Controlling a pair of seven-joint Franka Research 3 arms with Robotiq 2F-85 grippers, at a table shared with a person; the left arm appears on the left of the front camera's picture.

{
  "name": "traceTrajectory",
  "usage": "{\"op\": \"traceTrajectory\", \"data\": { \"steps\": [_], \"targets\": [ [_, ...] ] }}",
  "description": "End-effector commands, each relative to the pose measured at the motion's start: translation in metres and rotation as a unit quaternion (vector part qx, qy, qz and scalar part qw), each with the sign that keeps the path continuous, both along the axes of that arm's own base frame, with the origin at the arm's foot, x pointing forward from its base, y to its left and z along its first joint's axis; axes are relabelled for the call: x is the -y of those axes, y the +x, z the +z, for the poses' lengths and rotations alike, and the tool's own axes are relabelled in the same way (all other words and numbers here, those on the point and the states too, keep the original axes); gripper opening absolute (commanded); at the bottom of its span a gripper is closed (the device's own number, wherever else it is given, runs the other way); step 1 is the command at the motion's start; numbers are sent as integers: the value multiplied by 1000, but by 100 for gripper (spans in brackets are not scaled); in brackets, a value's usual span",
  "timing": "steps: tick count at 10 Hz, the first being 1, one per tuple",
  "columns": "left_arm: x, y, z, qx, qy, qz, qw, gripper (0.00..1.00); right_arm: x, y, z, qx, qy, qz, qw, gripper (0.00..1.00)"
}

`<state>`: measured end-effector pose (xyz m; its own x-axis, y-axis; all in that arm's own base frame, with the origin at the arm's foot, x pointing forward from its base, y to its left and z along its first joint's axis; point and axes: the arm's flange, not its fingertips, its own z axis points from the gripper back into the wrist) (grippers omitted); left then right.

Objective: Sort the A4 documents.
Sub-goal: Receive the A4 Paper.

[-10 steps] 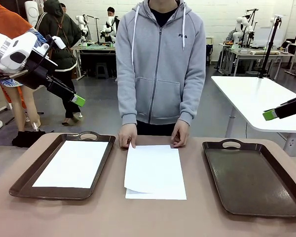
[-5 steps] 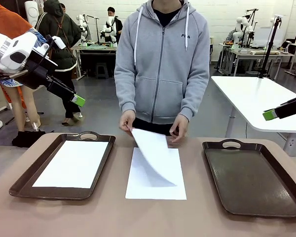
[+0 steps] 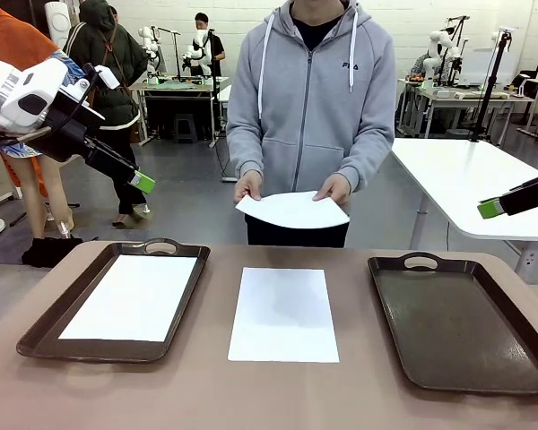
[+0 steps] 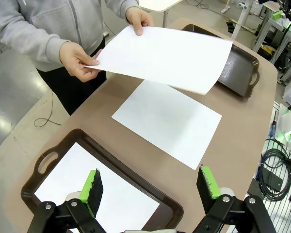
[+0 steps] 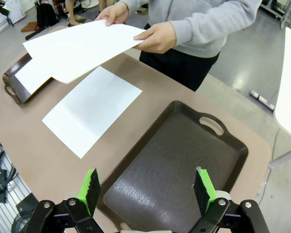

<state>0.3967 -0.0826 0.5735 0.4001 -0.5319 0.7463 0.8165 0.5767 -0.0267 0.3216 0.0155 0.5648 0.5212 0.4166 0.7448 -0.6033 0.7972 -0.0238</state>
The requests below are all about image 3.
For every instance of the white side table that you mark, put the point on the white side table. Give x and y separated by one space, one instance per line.
466 179

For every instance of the white A4 sheet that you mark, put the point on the white A4 sheet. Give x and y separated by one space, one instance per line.
130 300
282 313

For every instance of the white A4 paper stack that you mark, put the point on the white A4 paper stack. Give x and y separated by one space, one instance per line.
296 210

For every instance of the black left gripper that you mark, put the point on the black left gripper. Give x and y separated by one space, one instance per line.
69 130

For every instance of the person's right forearm grey sleeve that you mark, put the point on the person's right forearm grey sleeve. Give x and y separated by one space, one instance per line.
246 152

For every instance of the person in grey hoodie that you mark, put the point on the person in grey hoodie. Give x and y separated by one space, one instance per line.
309 103

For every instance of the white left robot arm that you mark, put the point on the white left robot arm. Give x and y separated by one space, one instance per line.
22 89

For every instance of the black bag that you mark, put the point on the black bag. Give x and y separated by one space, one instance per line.
49 253

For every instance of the person in dark green coat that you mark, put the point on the person in dark green coat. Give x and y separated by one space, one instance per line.
112 58

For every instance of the black tripod stand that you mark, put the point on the black tripod stand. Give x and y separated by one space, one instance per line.
491 85

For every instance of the person in black T-shirt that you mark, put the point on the person in black T-shirt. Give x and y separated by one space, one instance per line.
215 45

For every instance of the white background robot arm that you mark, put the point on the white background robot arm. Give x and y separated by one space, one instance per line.
439 49
150 54
197 49

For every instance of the person's left forearm grey sleeve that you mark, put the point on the person's left forearm grey sleeve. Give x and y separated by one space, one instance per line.
370 152

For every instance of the grey stool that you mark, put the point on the grey stool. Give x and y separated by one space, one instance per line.
186 127

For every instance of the person's right hand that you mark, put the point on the person's right hand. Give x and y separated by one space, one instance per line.
251 186

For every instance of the brown plastic tray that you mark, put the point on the brown plastic tray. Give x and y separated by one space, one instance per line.
457 327
40 331

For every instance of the person's left hand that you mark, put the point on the person's left hand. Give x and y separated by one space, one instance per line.
338 188

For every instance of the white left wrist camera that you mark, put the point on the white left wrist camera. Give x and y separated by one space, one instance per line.
107 77

